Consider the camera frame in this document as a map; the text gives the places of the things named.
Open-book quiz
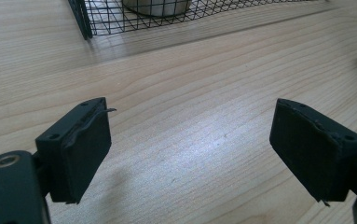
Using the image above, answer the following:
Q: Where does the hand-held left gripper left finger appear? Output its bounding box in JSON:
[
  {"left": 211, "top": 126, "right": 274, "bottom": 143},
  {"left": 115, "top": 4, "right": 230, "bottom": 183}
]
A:
[{"left": 34, "top": 96, "right": 117, "bottom": 205}]

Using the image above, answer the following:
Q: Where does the black wire mesh basket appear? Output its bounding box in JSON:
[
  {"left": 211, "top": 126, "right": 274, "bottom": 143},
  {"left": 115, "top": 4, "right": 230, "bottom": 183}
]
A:
[{"left": 67, "top": 0, "right": 330, "bottom": 41}]

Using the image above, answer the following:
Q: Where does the stainless steel tumbler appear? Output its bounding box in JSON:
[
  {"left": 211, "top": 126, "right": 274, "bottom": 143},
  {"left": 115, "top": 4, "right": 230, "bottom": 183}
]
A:
[{"left": 121, "top": 0, "right": 194, "bottom": 18}]

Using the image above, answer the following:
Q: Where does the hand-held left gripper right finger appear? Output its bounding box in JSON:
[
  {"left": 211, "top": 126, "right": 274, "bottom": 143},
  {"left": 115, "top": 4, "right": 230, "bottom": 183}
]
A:
[{"left": 268, "top": 98, "right": 357, "bottom": 208}]

